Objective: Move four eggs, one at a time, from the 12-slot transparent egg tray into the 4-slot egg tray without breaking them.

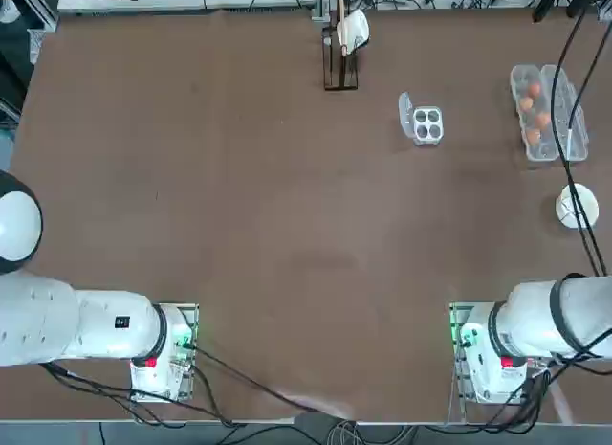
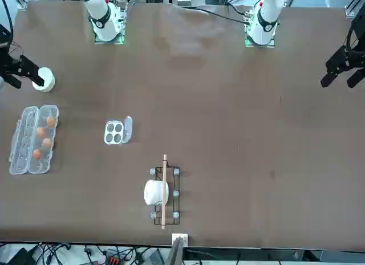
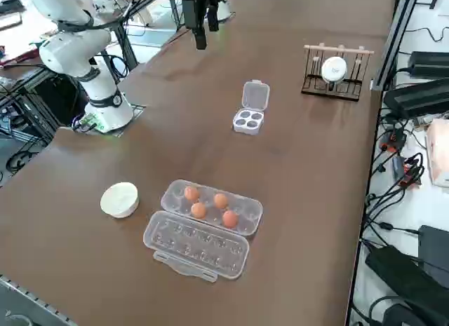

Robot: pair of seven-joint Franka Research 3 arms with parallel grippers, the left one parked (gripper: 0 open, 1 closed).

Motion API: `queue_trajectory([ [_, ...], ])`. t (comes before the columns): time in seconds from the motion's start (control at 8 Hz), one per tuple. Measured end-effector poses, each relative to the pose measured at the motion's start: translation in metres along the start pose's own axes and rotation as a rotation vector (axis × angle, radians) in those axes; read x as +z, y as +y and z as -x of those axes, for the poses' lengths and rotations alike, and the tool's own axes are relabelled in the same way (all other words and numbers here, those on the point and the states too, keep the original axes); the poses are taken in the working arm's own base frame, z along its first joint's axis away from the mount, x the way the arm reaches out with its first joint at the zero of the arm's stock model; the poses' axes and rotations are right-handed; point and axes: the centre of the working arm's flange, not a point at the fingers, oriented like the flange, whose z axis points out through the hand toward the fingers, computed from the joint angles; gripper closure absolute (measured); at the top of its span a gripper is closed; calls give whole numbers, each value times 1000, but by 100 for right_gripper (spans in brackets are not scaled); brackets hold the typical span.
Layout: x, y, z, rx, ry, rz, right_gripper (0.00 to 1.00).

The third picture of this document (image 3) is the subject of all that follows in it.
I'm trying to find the white four-slot egg tray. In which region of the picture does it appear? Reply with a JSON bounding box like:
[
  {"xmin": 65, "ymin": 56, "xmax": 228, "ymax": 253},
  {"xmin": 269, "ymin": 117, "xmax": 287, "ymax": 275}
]
[{"xmin": 231, "ymin": 79, "xmax": 272, "ymax": 137}]

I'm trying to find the transparent twelve-slot egg tray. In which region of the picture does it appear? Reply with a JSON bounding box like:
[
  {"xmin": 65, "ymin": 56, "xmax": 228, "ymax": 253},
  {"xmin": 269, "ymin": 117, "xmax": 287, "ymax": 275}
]
[{"xmin": 142, "ymin": 178, "xmax": 264, "ymax": 281}]

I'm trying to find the white round bowl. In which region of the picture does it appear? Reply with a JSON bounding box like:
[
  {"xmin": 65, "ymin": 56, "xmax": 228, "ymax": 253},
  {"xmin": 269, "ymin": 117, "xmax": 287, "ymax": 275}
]
[{"xmin": 100, "ymin": 181, "xmax": 140, "ymax": 220}]

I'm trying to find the dark ribbed power adapter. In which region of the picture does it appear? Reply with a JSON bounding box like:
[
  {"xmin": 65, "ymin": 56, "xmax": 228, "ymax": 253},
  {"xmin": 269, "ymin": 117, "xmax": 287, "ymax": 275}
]
[{"xmin": 382, "ymin": 79, "xmax": 449, "ymax": 120}]

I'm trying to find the black orange plug adapter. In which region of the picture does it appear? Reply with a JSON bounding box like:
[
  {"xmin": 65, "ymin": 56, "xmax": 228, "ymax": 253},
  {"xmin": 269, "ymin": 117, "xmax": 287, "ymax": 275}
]
[
  {"xmin": 380, "ymin": 128, "xmax": 408, "ymax": 154},
  {"xmin": 392, "ymin": 156, "xmax": 424, "ymax": 190}
]

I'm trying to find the pink white box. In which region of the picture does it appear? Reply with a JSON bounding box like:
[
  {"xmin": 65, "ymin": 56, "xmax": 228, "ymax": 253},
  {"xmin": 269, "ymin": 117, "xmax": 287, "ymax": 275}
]
[{"xmin": 424, "ymin": 118, "xmax": 449, "ymax": 187}]

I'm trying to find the black box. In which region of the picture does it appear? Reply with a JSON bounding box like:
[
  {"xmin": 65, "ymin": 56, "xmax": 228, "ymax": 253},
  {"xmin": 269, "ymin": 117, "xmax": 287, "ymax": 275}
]
[{"xmin": 417, "ymin": 224, "xmax": 449, "ymax": 288}]

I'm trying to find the large black power adapter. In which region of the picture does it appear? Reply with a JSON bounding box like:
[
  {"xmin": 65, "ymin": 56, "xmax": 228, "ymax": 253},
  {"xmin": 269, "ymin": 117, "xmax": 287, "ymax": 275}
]
[{"xmin": 364, "ymin": 245, "xmax": 449, "ymax": 318}]

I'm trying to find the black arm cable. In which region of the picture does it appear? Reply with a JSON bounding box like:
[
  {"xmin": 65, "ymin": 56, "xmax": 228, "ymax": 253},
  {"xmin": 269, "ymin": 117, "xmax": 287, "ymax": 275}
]
[{"xmin": 55, "ymin": 0, "xmax": 197, "ymax": 34}]

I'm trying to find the black wire rack wooden bar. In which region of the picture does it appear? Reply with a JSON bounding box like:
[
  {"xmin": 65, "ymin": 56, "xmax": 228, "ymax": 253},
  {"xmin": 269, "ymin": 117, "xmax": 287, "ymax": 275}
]
[{"xmin": 300, "ymin": 42, "xmax": 375, "ymax": 103}]

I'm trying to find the aluminium profile post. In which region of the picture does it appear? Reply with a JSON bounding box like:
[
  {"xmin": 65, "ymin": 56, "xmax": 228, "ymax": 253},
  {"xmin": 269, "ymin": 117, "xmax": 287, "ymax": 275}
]
[{"xmin": 372, "ymin": 0, "xmax": 424, "ymax": 92}]

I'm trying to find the aluminium table edge rail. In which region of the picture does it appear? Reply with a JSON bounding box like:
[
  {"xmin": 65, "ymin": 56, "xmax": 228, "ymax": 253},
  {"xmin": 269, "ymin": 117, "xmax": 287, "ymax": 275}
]
[{"xmin": 0, "ymin": 273, "xmax": 77, "ymax": 326}]

